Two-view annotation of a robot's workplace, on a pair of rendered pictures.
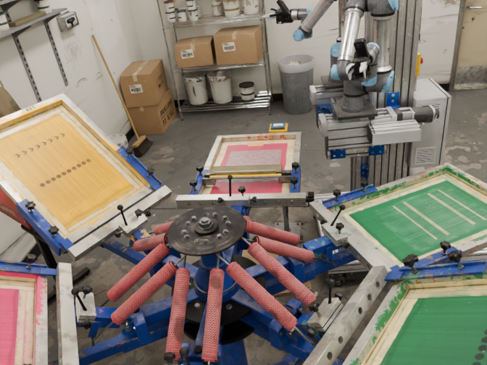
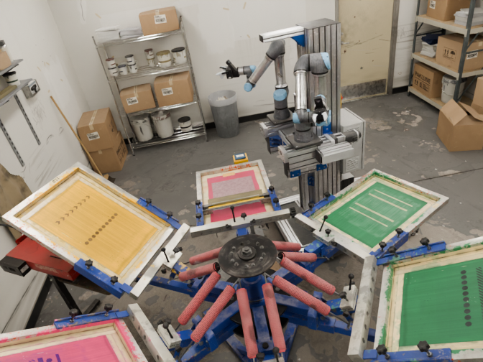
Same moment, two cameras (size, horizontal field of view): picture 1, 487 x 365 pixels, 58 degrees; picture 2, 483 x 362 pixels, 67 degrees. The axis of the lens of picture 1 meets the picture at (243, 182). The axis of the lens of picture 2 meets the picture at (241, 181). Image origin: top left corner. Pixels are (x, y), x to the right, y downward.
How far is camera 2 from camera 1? 0.56 m
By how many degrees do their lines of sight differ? 12
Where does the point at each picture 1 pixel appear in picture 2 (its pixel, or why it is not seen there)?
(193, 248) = (246, 272)
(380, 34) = (320, 86)
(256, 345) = not seen: hidden behind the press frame
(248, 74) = (182, 110)
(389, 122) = (330, 146)
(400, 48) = (328, 92)
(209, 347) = (280, 342)
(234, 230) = (269, 252)
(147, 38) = (92, 90)
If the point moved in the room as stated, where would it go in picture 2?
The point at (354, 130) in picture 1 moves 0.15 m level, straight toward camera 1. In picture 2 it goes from (306, 155) to (310, 164)
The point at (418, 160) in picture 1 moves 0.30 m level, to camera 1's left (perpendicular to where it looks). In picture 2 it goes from (348, 167) to (318, 177)
